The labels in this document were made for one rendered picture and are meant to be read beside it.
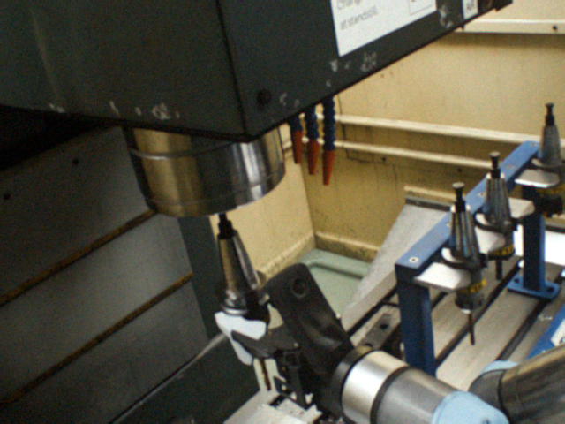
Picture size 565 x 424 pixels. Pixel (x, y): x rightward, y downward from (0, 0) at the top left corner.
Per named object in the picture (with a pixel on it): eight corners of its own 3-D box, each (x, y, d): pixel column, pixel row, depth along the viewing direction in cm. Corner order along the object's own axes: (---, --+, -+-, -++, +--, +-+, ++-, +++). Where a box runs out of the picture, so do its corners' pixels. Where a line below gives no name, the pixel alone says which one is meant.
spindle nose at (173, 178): (234, 146, 83) (213, 52, 77) (318, 173, 71) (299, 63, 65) (120, 197, 75) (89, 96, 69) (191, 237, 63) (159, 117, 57)
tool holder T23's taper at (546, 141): (542, 153, 116) (542, 117, 113) (567, 156, 113) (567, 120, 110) (533, 162, 114) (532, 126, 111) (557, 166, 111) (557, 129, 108)
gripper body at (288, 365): (269, 389, 76) (343, 439, 68) (254, 331, 72) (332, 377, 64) (317, 355, 80) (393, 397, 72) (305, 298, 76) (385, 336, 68)
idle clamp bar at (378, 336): (408, 344, 127) (405, 317, 125) (337, 435, 110) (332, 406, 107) (385, 338, 130) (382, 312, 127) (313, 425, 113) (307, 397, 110)
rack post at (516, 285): (561, 288, 133) (563, 155, 120) (552, 302, 130) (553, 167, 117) (516, 277, 140) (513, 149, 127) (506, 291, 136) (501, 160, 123)
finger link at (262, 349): (224, 348, 75) (288, 369, 70) (222, 337, 74) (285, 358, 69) (250, 324, 78) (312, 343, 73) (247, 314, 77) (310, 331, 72)
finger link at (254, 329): (210, 359, 80) (270, 381, 75) (198, 321, 78) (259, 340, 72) (226, 344, 83) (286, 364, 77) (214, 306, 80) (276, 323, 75)
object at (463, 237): (460, 240, 96) (456, 198, 93) (486, 247, 92) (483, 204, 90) (442, 253, 93) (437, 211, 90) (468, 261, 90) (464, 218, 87)
